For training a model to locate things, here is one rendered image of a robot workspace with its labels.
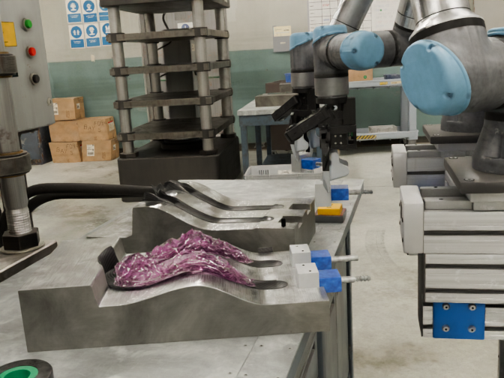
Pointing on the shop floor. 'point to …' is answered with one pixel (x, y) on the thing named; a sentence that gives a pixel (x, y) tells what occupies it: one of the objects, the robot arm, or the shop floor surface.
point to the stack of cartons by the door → (81, 133)
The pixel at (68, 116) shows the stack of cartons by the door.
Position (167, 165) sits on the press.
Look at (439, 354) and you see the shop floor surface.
